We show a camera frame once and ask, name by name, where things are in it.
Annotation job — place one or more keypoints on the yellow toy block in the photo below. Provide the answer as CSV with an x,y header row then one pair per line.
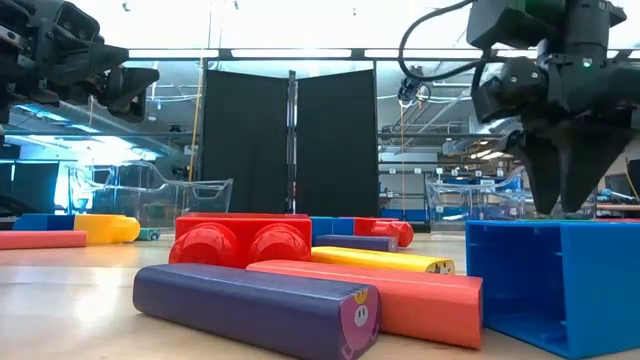
x,y
107,229

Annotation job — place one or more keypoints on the black hanging ceiling camera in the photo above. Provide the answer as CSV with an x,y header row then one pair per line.
x,y
410,90

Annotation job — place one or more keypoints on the purple long bar block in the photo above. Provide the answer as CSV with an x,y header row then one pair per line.
x,y
355,243
240,300

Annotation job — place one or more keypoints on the teal long bar block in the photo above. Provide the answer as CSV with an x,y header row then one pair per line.
x,y
149,234

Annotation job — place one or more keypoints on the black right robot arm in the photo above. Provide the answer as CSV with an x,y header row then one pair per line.
x,y
515,22

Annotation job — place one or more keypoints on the black room divider panel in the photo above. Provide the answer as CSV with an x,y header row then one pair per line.
x,y
337,140
245,140

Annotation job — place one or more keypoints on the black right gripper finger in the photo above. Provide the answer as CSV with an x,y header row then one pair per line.
x,y
590,160
542,175

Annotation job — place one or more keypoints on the clear plastic bin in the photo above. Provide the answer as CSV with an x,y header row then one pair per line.
x,y
200,197
450,200

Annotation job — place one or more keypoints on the black overhead frame beam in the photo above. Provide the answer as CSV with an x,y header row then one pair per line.
x,y
358,53

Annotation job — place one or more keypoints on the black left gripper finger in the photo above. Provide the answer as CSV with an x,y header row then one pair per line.
x,y
95,62
130,95

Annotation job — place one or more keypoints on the yellow long bar block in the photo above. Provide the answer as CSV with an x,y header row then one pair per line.
x,y
370,257

